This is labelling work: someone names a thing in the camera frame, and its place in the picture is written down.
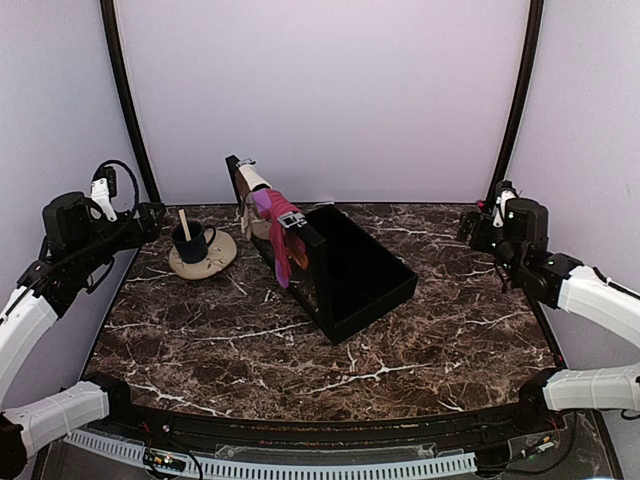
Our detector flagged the wooden stir stick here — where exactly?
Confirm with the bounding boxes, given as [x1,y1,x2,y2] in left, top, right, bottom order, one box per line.
[178,209,192,242]

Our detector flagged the black front rail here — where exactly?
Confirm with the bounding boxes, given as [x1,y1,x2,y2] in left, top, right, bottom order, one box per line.
[84,372,566,456]

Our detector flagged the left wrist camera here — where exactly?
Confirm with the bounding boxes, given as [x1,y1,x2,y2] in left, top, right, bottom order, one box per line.
[90,166,117,222]

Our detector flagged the cream brown sock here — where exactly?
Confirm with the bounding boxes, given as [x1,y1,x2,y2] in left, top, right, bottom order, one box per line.
[235,163,271,240]

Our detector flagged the green circuit board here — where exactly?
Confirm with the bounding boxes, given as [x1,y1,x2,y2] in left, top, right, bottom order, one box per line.
[143,449,187,472]

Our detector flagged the magenta purple sock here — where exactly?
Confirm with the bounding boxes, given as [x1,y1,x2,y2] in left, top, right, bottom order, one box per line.
[253,188,309,288]

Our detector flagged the white cable duct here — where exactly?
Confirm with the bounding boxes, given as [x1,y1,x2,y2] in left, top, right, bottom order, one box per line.
[64,430,477,480]

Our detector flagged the dark blue mug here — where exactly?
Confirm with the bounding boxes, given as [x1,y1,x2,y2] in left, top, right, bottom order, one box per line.
[171,221,216,264]

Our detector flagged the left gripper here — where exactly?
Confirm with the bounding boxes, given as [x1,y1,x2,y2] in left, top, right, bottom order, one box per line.
[74,202,166,276]

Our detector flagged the black frame post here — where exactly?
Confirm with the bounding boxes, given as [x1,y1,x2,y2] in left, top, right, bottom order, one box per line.
[485,0,545,208]
[99,0,161,202]

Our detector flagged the right black frame post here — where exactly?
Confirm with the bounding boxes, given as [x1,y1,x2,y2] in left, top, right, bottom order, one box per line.
[485,0,545,208]

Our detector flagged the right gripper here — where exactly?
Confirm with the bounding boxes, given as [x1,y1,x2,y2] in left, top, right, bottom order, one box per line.
[459,208,523,281]

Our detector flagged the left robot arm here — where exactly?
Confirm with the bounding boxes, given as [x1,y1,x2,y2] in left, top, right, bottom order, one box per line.
[1,192,166,479]

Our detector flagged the left black frame post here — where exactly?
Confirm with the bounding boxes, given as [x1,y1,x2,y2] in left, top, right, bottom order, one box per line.
[99,0,161,202]

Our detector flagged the beige ceramic saucer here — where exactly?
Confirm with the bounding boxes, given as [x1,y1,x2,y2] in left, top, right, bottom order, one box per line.
[168,224,237,280]

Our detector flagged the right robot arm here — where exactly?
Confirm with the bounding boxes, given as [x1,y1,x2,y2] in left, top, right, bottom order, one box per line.
[457,191,639,434]

